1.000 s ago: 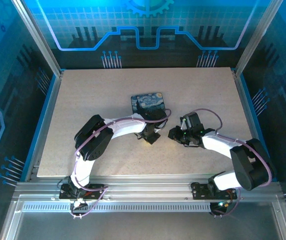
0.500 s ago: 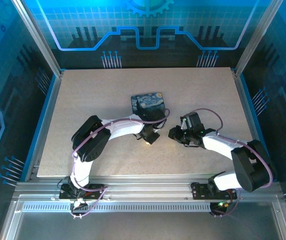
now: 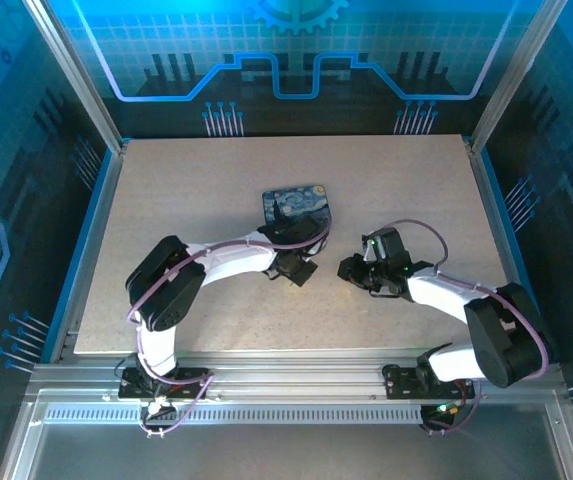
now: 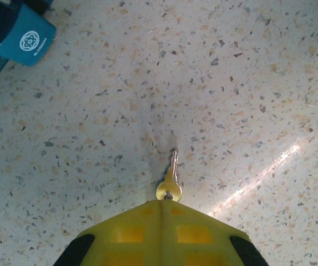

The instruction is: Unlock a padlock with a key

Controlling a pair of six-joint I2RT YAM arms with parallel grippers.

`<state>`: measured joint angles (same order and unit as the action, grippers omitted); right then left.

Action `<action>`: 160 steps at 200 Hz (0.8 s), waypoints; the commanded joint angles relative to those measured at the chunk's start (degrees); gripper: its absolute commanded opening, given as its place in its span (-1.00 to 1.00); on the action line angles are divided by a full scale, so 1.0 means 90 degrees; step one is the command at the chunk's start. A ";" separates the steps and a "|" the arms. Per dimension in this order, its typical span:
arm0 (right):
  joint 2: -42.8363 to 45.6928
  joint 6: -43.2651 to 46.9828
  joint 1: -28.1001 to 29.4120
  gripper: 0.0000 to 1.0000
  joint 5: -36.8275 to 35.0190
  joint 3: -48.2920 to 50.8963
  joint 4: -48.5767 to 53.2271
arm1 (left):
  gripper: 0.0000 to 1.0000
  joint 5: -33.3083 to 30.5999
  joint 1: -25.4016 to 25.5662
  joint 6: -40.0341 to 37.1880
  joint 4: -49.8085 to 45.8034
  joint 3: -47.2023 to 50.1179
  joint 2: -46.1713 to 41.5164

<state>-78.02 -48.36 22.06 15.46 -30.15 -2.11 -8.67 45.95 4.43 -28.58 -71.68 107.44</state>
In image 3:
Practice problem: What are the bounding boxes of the starry night picture mat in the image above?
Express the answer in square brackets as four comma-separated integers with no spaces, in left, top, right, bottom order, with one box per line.
[261,184,336,239]

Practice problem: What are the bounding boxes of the metal tray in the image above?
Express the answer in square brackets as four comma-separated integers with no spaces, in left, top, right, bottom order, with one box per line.
[0,389,573,480]

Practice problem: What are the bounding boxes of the aluminium mounting rail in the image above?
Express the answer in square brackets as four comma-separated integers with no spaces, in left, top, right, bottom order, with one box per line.
[28,355,570,402]

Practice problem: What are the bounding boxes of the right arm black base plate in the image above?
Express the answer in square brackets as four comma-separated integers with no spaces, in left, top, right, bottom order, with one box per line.
[381,363,478,402]

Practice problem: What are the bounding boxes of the right aluminium side rail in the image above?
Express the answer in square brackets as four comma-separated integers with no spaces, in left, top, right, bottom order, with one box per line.
[465,139,535,286]

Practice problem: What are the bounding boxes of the aluminium side rail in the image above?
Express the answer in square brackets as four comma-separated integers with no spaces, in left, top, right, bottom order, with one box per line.
[465,139,535,286]
[40,139,130,364]

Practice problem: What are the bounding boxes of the slotted metal cable duct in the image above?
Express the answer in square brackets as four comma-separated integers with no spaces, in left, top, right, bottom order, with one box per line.
[43,404,440,425]

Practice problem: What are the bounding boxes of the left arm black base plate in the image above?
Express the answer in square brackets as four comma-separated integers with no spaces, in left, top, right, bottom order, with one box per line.
[118,366,216,402]

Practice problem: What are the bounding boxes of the left aluminium side rail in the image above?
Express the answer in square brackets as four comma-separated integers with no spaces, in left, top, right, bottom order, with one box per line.
[40,139,130,364]

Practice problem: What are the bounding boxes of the right aluminium frame post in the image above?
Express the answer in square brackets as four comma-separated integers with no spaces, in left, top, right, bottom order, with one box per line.
[467,0,570,154]

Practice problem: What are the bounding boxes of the aluminium frame post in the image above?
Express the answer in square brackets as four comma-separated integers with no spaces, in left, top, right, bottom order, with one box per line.
[467,0,570,154]
[21,0,128,154]

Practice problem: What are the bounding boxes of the left aluminium frame post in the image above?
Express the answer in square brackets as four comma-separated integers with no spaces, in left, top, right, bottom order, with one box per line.
[21,0,128,154]

